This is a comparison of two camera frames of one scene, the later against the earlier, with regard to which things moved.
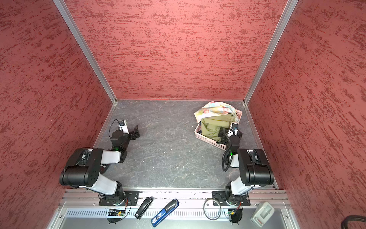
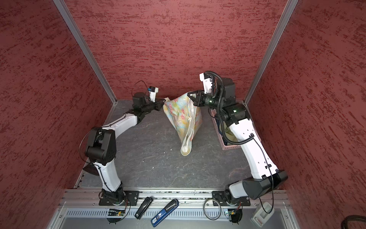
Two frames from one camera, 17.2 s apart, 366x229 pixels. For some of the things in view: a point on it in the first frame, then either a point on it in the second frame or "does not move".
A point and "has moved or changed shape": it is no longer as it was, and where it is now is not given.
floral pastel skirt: x=216 y=108 has moved or changed shape
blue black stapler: x=170 y=208 does not move
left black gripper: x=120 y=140 -> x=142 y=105
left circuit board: x=113 y=212 does not move
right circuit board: x=236 y=214 does not move
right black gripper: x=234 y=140 -> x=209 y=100
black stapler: x=143 y=207 does not move
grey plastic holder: x=262 y=213 does not move
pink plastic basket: x=239 y=114 -> x=216 y=120
